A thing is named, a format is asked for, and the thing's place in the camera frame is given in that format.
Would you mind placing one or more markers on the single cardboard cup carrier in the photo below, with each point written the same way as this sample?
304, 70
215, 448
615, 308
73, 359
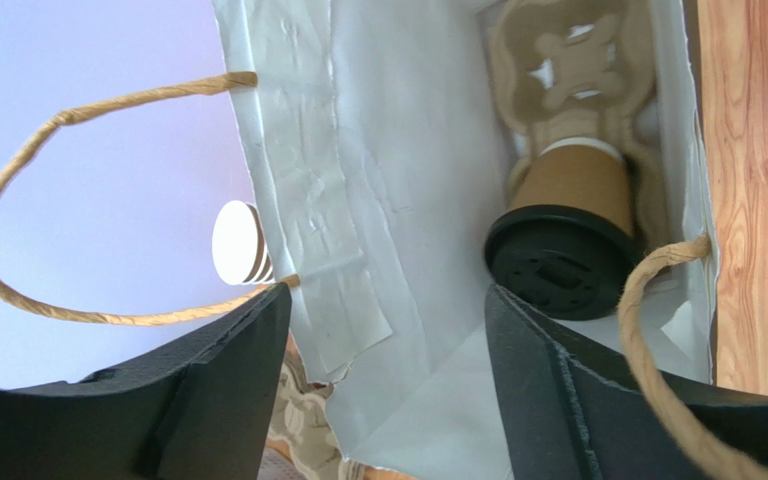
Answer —
565, 69

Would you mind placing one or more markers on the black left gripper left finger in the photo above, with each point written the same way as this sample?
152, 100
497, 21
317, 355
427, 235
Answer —
197, 407

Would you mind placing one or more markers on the brown paper coffee cup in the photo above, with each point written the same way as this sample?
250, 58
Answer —
578, 172

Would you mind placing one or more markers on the black plastic cup lid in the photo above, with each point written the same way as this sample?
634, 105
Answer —
568, 263

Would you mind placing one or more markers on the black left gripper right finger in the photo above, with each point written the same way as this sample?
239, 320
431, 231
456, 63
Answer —
571, 408

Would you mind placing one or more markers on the cardboard cup carrier tray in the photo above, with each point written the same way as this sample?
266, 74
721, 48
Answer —
299, 428

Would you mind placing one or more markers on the stack of paper cups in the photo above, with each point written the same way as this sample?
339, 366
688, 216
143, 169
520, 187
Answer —
239, 251

